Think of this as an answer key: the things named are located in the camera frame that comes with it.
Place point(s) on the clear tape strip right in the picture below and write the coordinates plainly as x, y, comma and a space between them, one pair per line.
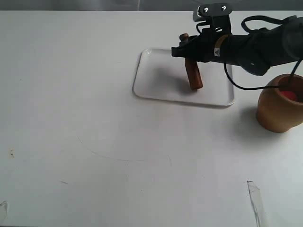
257, 204

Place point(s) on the brown wooden mortar bowl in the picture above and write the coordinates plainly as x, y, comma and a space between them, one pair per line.
277, 113

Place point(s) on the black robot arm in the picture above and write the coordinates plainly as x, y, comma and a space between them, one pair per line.
269, 42

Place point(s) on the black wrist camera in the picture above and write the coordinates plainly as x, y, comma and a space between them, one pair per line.
216, 15

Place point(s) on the white rectangular plastic tray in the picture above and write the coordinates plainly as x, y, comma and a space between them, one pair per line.
162, 77

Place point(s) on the red object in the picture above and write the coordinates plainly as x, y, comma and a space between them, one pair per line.
290, 95

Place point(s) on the brown wooden pestle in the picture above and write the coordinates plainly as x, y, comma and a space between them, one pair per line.
193, 74

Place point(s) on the clear tape piece left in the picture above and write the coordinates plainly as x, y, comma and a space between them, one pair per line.
3, 210

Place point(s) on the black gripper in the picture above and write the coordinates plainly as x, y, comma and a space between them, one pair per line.
210, 45

